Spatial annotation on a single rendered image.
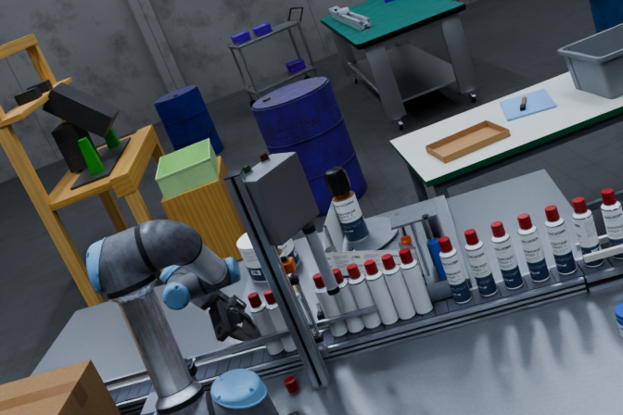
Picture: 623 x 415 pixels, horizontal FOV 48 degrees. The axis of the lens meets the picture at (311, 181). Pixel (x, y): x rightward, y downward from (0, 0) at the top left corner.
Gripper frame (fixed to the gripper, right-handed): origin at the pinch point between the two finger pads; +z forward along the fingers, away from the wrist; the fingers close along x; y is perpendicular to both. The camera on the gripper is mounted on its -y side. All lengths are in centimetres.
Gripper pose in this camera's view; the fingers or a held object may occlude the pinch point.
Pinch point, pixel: (259, 340)
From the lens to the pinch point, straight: 217.3
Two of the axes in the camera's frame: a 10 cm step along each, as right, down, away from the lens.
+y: 0.6, -3.6, 9.3
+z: 7.6, 6.2, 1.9
